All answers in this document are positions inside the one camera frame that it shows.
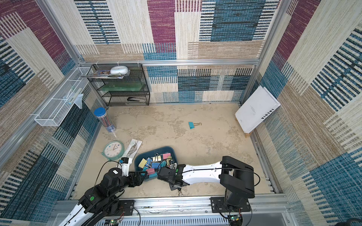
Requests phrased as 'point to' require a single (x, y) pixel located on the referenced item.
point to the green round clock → (113, 150)
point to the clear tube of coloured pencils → (104, 118)
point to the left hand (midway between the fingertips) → (142, 172)
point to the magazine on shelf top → (105, 74)
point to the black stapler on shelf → (134, 99)
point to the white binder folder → (259, 105)
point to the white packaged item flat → (133, 148)
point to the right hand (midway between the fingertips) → (174, 182)
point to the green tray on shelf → (123, 86)
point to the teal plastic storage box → (154, 152)
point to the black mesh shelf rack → (119, 98)
